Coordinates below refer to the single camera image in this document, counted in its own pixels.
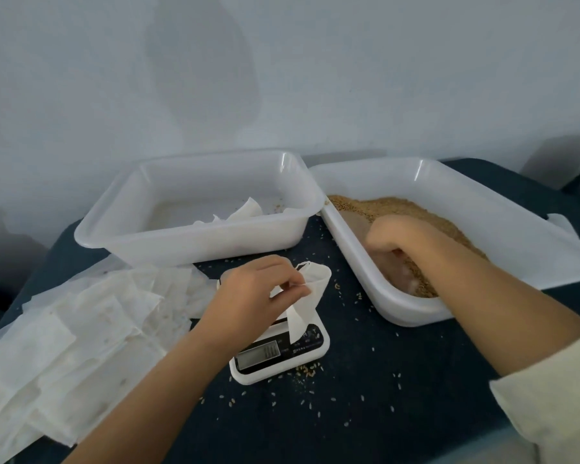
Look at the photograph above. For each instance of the person's left hand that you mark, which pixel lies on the person's left hand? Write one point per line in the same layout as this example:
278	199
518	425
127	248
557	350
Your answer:
242	304

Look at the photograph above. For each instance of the person's right hand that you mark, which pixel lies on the person's right hand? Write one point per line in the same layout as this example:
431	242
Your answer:
396	235

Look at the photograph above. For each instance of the clear plastic scoop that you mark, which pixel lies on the clear plastic scoop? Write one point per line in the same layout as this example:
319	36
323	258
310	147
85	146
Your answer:
392	270

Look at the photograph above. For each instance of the brown grain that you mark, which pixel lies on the brown grain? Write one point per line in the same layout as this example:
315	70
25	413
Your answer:
435	215

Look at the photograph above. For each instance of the white mesh bag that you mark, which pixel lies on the white mesh bag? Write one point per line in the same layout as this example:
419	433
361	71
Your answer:
209	220
305	314

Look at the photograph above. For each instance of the white plastic tub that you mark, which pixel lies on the white plastic tub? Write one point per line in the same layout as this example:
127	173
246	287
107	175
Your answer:
174	244

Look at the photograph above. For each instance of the white tray of grain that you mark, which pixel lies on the white tray of grain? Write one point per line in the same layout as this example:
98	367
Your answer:
522	241

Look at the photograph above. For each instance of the pile of white bags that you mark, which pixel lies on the pile of white bags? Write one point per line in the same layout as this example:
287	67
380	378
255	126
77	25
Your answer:
68	352

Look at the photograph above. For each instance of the person's left forearm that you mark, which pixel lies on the person's left forearm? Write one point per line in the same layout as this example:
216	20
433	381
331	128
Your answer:
150	410

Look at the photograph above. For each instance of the person's right forearm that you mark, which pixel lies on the person's right forearm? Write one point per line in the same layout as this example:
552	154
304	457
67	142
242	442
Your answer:
503	304

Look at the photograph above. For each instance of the white digital kitchen scale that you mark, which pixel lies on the white digital kitchen scale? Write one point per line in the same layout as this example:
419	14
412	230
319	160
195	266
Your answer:
271	357

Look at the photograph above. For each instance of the dark blue tablecloth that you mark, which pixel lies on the dark blue tablecloth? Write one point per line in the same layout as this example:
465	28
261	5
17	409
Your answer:
406	391

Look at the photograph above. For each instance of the white sleeve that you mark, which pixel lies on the white sleeve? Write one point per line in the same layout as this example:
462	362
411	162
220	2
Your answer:
556	401

